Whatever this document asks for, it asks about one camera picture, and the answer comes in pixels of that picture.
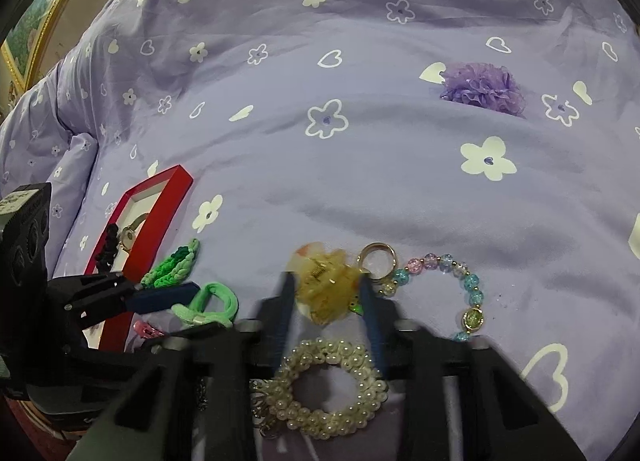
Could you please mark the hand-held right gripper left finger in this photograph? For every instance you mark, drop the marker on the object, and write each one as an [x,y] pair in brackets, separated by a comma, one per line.
[286,303]

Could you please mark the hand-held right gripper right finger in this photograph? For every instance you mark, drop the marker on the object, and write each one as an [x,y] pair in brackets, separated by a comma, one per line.
[371,313]

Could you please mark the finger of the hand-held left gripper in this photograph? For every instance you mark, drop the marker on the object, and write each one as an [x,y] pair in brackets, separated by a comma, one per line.
[165,297]

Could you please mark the green knitted hair clip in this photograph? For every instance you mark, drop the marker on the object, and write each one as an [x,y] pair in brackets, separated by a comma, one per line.
[175,263]

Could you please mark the pink hair clip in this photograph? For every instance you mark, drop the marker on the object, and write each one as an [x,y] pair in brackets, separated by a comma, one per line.
[145,328]

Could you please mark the yellow claw hair clip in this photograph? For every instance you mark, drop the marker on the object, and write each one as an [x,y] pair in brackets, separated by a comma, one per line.
[325,277]

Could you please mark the red cardboard box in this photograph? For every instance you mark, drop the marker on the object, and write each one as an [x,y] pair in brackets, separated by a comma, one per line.
[170,201]

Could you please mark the gold wrist watch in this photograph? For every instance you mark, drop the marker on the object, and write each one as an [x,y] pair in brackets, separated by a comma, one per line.
[127,237]

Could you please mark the black scrunchie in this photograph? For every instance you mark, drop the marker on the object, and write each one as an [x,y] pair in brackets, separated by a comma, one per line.
[109,247]

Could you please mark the purple floral duvet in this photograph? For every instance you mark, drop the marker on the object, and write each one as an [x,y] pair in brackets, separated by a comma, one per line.
[350,191]

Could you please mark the gold framed picture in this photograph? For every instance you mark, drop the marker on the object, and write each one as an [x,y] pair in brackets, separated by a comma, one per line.
[30,27]

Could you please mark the purple flower hair accessory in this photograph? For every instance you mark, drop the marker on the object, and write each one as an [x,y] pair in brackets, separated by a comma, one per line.
[480,87]

